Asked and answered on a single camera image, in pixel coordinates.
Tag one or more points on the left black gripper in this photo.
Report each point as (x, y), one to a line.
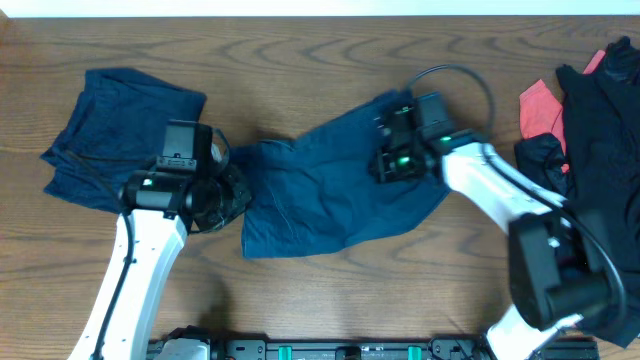
(242, 196)

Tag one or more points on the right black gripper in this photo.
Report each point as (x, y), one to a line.
(382, 173)

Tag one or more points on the navy blue denim shorts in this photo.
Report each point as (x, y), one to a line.
(314, 195)

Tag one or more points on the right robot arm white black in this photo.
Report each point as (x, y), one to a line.
(560, 273)

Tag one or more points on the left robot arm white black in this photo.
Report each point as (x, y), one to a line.
(162, 208)

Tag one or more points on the folded navy blue garment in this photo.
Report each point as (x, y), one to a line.
(117, 126)

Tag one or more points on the red garment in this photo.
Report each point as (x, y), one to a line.
(541, 124)

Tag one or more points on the black garment pile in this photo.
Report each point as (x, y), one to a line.
(601, 124)

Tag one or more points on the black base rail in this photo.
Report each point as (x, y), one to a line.
(197, 343)

